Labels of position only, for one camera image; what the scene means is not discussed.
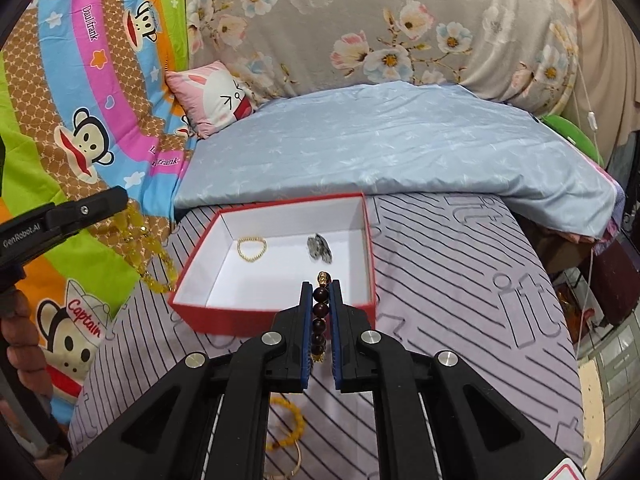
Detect red cardboard box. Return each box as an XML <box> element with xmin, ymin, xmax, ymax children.
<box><xmin>167</xmin><ymin>191</ymin><xmax>377</xmax><ymax>338</ymax></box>

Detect gold bead bracelet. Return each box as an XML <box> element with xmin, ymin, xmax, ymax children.
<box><xmin>236</xmin><ymin>236</ymin><xmax>267</xmax><ymax>262</ymax></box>

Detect light blue quilt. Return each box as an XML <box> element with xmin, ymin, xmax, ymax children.
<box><xmin>172</xmin><ymin>80</ymin><xmax>618</xmax><ymax>238</ymax></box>

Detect thin gold bangle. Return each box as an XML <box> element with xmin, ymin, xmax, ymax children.
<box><xmin>264</xmin><ymin>440</ymin><xmax>304</xmax><ymax>479</ymax></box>

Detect yellow translucent bead bracelet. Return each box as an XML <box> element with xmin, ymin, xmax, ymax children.
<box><xmin>112</xmin><ymin>202</ymin><xmax>178</xmax><ymax>295</ymax></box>

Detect beige curtain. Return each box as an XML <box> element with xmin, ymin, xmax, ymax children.
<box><xmin>570</xmin><ymin>0</ymin><xmax>640</xmax><ymax>161</ymax></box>

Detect pink rabbit pillow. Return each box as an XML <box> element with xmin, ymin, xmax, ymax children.
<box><xmin>165</xmin><ymin>60</ymin><xmax>258</xmax><ymax>140</ymax></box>

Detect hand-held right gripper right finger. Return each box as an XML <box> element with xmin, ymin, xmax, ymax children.
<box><xmin>327</xmin><ymin>280</ymin><xmax>568</xmax><ymax>480</ymax></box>

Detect grey wrist watch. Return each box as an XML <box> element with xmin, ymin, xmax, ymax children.
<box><xmin>306</xmin><ymin>232</ymin><xmax>334</xmax><ymax>264</ymax></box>

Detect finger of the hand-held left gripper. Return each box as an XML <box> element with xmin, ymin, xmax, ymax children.
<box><xmin>46</xmin><ymin>186</ymin><xmax>130</xmax><ymax>242</ymax></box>

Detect dark red bead bracelet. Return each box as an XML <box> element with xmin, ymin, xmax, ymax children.
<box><xmin>311</xmin><ymin>271</ymin><xmax>332</xmax><ymax>365</ymax></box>

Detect orange bead bracelet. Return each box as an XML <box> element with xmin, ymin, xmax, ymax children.
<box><xmin>265</xmin><ymin>394</ymin><xmax>307</xmax><ymax>456</ymax></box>

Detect green plastic object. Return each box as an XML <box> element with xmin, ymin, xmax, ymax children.
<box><xmin>540</xmin><ymin>114</ymin><xmax>606</xmax><ymax>166</ymax></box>

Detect person's left hand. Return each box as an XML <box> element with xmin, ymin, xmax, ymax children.
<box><xmin>0</xmin><ymin>291</ymin><xmax>33</xmax><ymax>361</ymax></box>

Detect white cord with switch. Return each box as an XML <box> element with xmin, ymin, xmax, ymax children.
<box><xmin>570</xmin><ymin>50</ymin><xmax>603</xmax><ymax>171</ymax></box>

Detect grey floral blanket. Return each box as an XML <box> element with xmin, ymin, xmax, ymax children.
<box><xmin>185</xmin><ymin>0</ymin><xmax>581</xmax><ymax>116</ymax></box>

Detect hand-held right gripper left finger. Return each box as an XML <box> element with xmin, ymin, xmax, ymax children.
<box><xmin>60</xmin><ymin>281</ymin><xmax>314</xmax><ymax>480</ymax></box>

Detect cartoon monkey blanket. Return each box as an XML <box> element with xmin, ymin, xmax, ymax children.
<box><xmin>0</xmin><ymin>0</ymin><xmax>193</xmax><ymax>423</ymax></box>

